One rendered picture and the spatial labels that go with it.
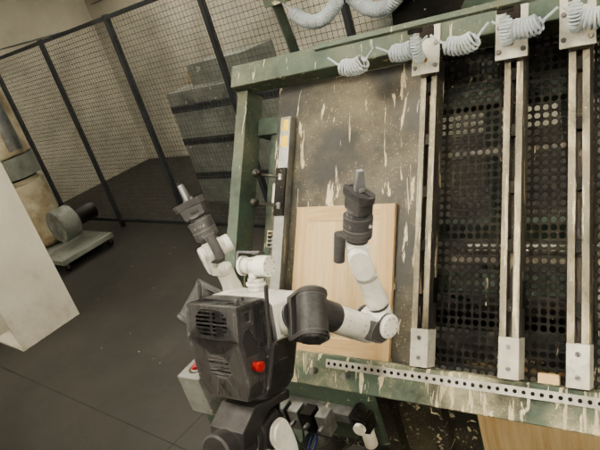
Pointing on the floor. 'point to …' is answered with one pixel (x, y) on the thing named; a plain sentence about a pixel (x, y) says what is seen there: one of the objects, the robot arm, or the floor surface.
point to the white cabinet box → (27, 278)
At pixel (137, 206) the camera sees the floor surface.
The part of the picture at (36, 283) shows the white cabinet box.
